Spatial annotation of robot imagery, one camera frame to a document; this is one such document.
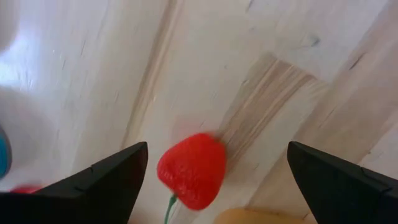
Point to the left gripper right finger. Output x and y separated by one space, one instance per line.
342 196

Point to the small red toy fruit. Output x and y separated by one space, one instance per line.
26 189

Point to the small crimson toy berry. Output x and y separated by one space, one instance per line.
192 171

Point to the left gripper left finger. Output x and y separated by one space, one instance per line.
102 196

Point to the tin can blue label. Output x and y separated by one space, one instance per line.
3 152

